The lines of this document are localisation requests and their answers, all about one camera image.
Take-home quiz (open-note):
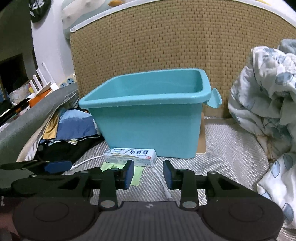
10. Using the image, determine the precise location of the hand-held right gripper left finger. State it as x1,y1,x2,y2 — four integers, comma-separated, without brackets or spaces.
58,160,135,211

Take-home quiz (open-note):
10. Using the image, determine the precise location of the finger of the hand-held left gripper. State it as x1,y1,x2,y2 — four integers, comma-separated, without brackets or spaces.
0,174,78,198
0,160,73,175

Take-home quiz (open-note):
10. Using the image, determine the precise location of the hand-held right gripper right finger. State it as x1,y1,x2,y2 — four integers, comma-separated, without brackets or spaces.
163,160,251,211

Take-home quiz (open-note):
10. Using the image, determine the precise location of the white toothpaste box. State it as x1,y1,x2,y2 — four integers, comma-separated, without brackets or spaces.
103,147,158,168

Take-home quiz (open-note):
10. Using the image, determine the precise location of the teal plastic bin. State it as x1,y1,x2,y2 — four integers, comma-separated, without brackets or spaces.
79,68,223,160

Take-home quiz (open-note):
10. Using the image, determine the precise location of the green paper sheet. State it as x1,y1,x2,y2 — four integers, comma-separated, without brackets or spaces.
101,162,144,186

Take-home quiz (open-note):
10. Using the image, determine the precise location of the black clothing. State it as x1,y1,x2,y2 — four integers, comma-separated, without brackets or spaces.
34,136,105,168

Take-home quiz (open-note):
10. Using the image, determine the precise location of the golden yellow cloth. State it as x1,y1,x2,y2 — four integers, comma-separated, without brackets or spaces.
42,111,62,140

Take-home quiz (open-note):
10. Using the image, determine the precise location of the blue cloth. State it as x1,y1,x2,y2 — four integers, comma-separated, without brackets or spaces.
56,109,99,141

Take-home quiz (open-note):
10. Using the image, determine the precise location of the wooden board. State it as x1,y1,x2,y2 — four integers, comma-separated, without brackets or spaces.
195,112,207,155

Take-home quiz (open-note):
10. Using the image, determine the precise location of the silver grey bed mat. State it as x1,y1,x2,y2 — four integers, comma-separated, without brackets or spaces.
62,116,296,241

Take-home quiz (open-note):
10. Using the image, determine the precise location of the orange box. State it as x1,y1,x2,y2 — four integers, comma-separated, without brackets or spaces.
30,89,53,107

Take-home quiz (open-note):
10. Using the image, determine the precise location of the black striped bar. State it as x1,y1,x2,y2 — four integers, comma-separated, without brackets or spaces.
0,97,31,124

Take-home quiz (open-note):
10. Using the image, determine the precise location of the power strip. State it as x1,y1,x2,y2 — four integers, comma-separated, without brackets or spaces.
60,74,77,89

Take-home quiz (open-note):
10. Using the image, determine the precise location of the white router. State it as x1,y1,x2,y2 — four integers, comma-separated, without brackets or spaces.
29,61,60,96

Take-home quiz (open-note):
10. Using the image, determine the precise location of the dark wooden cabinet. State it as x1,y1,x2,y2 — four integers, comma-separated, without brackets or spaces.
0,53,31,102

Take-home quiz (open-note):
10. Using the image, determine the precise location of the white leaf-print quilt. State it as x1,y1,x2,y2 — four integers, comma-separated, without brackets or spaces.
228,45,296,229

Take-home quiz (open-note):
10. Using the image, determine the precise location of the woven rattan headboard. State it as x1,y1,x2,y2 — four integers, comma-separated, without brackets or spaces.
70,0,296,119

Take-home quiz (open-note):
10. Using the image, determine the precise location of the pale green penguin pillow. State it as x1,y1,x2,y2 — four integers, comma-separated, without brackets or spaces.
61,0,110,39

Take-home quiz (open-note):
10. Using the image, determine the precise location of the black printed bag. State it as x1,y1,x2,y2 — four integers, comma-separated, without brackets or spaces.
28,0,52,23

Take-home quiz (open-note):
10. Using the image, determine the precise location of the light blue blanket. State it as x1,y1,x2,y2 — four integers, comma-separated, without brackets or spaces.
279,39,296,55

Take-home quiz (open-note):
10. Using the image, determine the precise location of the white cable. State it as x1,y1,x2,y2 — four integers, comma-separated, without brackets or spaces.
70,155,173,199

